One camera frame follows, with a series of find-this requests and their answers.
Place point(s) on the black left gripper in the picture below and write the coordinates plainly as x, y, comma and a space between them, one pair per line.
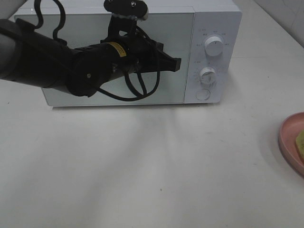
123, 30

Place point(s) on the white microwave door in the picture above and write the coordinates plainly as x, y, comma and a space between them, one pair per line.
88, 25

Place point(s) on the white timer knob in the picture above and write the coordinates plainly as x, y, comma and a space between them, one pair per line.
207, 75

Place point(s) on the round white door button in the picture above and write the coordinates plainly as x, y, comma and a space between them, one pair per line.
203, 94

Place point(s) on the pink round plate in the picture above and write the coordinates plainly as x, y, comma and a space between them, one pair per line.
289, 130

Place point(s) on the sandwich with lettuce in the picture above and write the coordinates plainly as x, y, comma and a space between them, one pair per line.
299, 143

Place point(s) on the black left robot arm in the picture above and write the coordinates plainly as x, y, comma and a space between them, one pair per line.
30, 58

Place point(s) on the white microwave oven body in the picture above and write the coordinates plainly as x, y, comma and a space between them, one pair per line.
211, 17

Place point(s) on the upper white power knob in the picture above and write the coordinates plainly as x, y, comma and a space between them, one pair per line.
213, 46

